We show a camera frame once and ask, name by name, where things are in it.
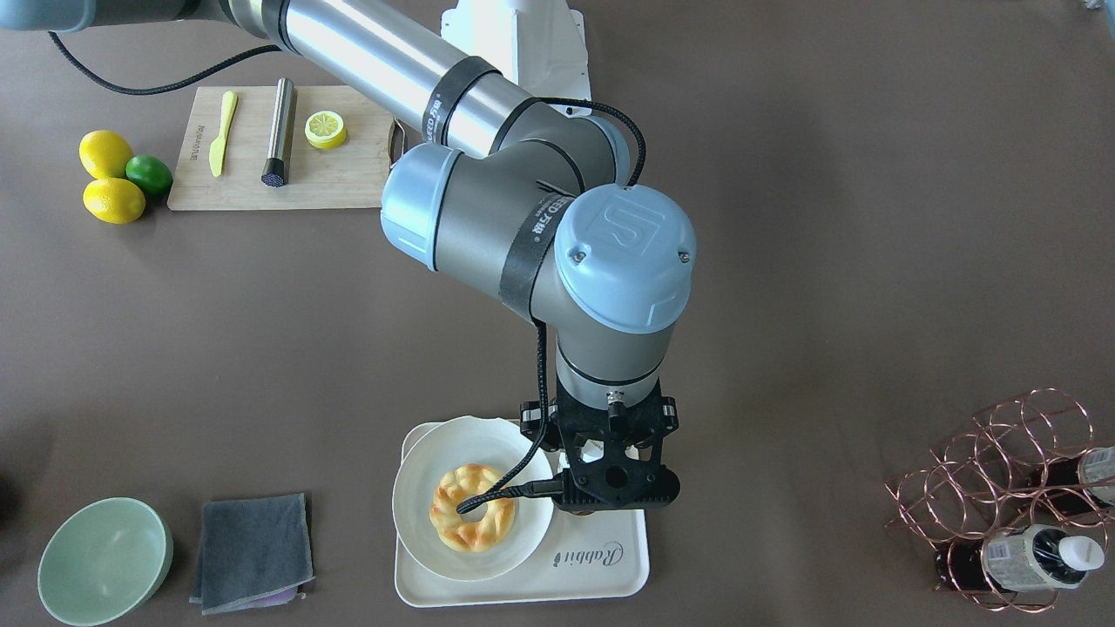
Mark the white round plate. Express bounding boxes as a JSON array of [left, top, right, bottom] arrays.
[[392, 416, 554, 581]]

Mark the half lemon slice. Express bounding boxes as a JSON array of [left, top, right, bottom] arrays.
[[304, 110, 348, 149]]

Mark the yellow lemon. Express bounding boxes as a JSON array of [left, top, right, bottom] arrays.
[[83, 179, 146, 225], [78, 131, 134, 179]]

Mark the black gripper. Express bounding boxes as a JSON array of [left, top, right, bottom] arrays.
[[518, 384, 680, 509]]

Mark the cream serving tray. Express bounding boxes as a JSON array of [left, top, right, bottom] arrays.
[[395, 422, 650, 608]]

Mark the tea bottle far corner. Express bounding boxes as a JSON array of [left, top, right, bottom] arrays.
[[1028, 446, 1114, 517]]

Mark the green lime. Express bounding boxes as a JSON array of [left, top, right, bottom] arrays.
[[125, 154, 172, 196]]

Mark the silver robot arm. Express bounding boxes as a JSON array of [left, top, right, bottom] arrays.
[[3, 1, 697, 515]]

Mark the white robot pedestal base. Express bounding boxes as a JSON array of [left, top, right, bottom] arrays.
[[442, 1, 591, 100]]

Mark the yellow lemon upper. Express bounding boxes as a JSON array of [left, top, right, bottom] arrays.
[[78, 131, 134, 179]]

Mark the copper wire bottle rack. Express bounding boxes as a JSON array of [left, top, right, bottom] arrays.
[[888, 388, 1112, 614]]

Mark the tea bottle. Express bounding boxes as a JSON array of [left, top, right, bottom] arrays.
[[935, 524, 1105, 592], [552, 440, 610, 517]]

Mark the braided ring bread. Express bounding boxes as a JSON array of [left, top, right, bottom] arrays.
[[429, 463, 517, 553]]

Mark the yellow lemon lower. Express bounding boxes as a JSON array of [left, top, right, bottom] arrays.
[[83, 179, 146, 225]]

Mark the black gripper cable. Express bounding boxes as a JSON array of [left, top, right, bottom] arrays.
[[456, 98, 647, 515]]

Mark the wooden cutting board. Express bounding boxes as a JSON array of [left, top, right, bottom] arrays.
[[167, 84, 395, 211]]

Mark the mint green bowl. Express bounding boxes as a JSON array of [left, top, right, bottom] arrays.
[[38, 496, 172, 626]]

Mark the steel muddler bar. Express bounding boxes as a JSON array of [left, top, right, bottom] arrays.
[[261, 77, 295, 189]]

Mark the grey folded cloth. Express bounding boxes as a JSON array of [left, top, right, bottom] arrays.
[[190, 493, 316, 616]]

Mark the yellow plastic knife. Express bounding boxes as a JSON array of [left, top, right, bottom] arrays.
[[209, 91, 239, 179]]

